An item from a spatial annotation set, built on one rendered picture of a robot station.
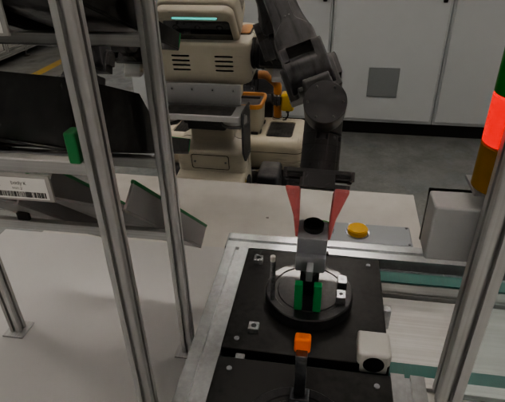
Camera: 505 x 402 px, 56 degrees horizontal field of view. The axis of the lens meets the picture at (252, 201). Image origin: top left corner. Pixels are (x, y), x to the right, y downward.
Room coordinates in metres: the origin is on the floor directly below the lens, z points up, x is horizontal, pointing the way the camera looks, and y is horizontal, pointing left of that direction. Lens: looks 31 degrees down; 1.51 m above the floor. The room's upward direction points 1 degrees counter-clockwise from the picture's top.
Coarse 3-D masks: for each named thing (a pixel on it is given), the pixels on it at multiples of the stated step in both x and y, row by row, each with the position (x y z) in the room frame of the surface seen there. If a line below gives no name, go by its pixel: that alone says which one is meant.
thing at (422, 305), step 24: (384, 288) 0.64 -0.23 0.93; (408, 288) 0.63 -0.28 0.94; (432, 288) 0.63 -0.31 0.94; (456, 288) 0.62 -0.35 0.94; (408, 312) 0.59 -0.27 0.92; (432, 312) 0.59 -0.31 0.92; (408, 336) 0.54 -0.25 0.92; (432, 336) 0.54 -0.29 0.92; (408, 360) 0.49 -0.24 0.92; (432, 360) 0.49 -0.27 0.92; (432, 384) 0.41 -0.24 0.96
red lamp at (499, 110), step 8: (496, 96) 0.43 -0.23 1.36; (496, 104) 0.42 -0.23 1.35; (504, 104) 0.41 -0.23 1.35; (488, 112) 0.43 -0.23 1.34; (496, 112) 0.42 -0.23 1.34; (504, 112) 0.41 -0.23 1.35; (488, 120) 0.43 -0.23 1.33; (496, 120) 0.42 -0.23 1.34; (504, 120) 0.41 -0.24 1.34; (488, 128) 0.43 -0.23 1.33; (496, 128) 0.42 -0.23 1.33; (488, 136) 0.42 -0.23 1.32; (496, 136) 0.41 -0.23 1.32; (488, 144) 0.42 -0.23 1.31; (496, 144) 0.41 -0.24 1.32
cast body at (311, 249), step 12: (300, 228) 0.58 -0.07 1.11; (312, 228) 0.56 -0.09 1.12; (324, 228) 0.58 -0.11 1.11; (300, 240) 0.55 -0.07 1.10; (312, 240) 0.55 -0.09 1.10; (324, 240) 0.55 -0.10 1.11; (300, 252) 0.56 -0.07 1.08; (312, 252) 0.55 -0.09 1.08; (324, 252) 0.55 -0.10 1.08; (300, 264) 0.55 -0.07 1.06; (312, 264) 0.54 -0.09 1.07; (324, 264) 0.55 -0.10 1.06; (312, 276) 0.53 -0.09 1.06
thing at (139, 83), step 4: (156, 0) 3.78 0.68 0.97; (156, 4) 3.78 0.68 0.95; (132, 80) 3.85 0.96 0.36; (136, 80) 3.82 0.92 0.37; (140, 80) 3.82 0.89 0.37; (136, 84) 3.82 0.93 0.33; (140, 84) 3.82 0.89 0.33; (144, 84) 3.81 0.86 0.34; (136, 88) 3.83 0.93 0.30; (140, 88) 3.82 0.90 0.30; (144, 88) 3.81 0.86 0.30; (136, 92) 3.83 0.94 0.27; (140, 92) 3.82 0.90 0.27; (144, 92) 3.81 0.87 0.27; (140, 96) 3.82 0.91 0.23; (144, 96) 3.81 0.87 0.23; (144, 100) 3.81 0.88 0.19
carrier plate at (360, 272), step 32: (288, 256) 0.69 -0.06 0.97; (256, 288) 0.60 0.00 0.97; (352, 288) 0.60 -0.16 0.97; (256, 320) 0.53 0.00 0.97; (352, 320) 0.53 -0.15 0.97; (384, 320) 0.52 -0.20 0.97; (224, 352) 0.48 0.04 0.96; (256, 352) 0.47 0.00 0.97; (288, 352) 0.47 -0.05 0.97; (320, 352) 0.47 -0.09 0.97; (352, 352) 0.46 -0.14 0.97
